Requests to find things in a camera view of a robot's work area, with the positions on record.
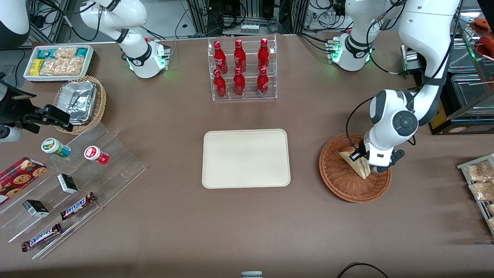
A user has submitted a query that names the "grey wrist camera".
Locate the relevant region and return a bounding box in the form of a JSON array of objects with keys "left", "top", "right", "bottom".
[
  {"left": 0, "top": 125, "right": 23, "bottom": 144},
  {"left": 370, "top": 149, "right": 406, "bottom": 174}
]

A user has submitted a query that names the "white plastic snack bin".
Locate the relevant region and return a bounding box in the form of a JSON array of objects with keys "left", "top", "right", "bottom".
[{"left": 23, "top": 45, "right": 95, "bottom": 83}]

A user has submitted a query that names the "silver foil food tray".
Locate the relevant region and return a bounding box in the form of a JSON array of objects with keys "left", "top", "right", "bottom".
[
  {"left": 66, "top": 93, "right": 96, "bottom": 125},
  {"left": 58, "top": 81, "right": 97, "bottom": 102}
]

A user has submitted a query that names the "brown wicker basket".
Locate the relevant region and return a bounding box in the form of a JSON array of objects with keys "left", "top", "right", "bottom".
[{"left": 319, "top": 134, "right": 392, "bottom": 203}]

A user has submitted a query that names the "aluminium frame post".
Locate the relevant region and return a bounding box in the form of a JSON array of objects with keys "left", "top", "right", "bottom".
[
  {"left": 193, "top": 0, "right": 211, "bottom": 34},
  {"left": 290, "top": 0, "right": 310, "bottom": 34}
]

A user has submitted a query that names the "clear acrylic stepped display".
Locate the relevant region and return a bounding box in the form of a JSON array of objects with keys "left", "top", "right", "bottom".
[{"left": 0, "top": 122, "right": 147, "bottom": 260}]

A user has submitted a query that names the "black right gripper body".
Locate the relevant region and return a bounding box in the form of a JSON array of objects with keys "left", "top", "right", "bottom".
[{"left": 0, "top": 73, "right": 45, "bottom": 128}]

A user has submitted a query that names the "clear acrylic bottle rack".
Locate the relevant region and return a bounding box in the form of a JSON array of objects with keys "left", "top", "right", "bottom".
[{"left": 208, "top": 35, "right": 278, "bottom": 102}]

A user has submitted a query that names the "red chocolate chip cookie box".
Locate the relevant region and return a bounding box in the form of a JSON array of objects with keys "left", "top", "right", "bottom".
[{"left": 0, "top": 156, "right": 48, "bottom": 205}]

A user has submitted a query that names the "grey snack tray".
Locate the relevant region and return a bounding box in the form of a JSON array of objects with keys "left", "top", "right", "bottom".
[{"left": 457, "top": 153, "right": 494, "bottom": 236}]

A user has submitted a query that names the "red food piece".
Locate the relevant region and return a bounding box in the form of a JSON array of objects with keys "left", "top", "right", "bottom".
[{"left": 479, "top": 36, "right": 494, "bottom": 58}]

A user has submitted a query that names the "small dark carton box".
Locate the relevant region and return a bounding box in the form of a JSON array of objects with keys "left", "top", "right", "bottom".
[
  {"left": 57, "top": 173, "right": 79, "bottom": 195},
  {"left": 22, "top": 199, "right": 50, "bottom": 218}
]

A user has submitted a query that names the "black cable loop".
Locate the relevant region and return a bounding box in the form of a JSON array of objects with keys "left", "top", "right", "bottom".
[{"left": 337, "top": 262, "right": 390, "bottom": 278}]

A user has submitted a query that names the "red lid snack cup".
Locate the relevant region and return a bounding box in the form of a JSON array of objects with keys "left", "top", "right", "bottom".
[{"left": 84, "top": 146, "right": 110, "bottom": 166}]

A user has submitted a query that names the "black food warmer machine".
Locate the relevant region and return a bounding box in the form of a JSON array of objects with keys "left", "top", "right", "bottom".
[{"left": 401, "top": 6, "right": 494, "bottom": 136}]

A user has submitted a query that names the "cream plastic tray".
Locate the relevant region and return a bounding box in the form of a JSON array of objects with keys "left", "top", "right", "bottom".
[{"left": 202, "top": 129, "right": 291, "bottom": 189}]

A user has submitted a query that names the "clear peanut snack packet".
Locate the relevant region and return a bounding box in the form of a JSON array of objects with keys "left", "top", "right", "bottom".
[
  {"left": 40, "top": 58, "right": 85, "bottom": 76},
  {"left": 54, "top": 47, "right": 78, "bottom": 59}
]

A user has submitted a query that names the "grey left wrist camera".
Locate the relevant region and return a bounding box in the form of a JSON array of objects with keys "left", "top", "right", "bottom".
[{"left": 370, "top": 149, "right": 406, "bottom": 174}]

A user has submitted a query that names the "green lid snack cup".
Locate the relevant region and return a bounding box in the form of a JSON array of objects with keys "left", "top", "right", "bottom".
[{"left": 41, "top": 138, "right": 72, "bottom": 159}]

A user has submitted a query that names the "red aluminium cola bottle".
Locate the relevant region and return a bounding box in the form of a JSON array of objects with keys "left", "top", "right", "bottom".
[
  {"left": 213, "top": 69, "right": 227, "bottom": 99},
  {"left": 257, "top": 38, "right": 271, "bottom": 71},
  {"left": 257, "top": 67, "right": 270, "bottom": 96},
  {"left": 233, "top": 39, "right": 247, "bottom": 74},
  {"left": 233, "top": 68, "right": 246, "bottom": 97},
  {"left": 213, "top": 41, "right": 228, "bottom": 75}
]

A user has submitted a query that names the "light tan wicker basket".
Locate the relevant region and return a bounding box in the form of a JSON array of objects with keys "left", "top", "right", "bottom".
[{"left": 54, "top": 75, "right": 107, "bottom": 135}]

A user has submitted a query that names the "steel food pan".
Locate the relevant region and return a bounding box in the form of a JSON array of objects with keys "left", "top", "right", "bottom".
[
  {"left": 448, "top": 37, "right": 480, "bottom": 74},
  {"left": 450, "top": 73, "right": 494, "bottom": 109}
]

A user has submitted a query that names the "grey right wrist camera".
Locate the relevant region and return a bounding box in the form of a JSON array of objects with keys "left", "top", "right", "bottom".
[{"left": 0, "top": 125, "right": 23, "bottom": 144}]

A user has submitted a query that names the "Snickers chocolate bar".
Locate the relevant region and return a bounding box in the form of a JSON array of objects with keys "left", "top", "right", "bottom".
[
  {"left": 60, "top": 192, "right": 97, "bottom": 221},
  {"left": 21, "top": 222, "right": 63, "bottom": 253}
]

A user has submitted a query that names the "triangular white bread sandwich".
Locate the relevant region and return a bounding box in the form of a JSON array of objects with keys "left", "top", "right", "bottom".
[{"left": 339, "top": 147, "right": 372, "bottom": 180}]

